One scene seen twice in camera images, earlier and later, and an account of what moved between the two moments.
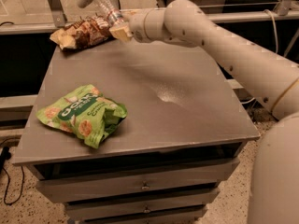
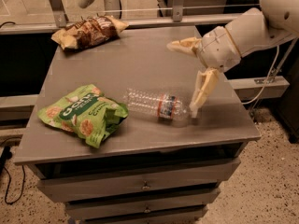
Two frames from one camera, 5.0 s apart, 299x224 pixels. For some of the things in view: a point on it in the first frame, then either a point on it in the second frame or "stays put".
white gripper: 137,26 → 218,49
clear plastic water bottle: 114,17 → 164,105
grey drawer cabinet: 181,137 stays put
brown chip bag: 86,32 stays put
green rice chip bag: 86,112 stays put
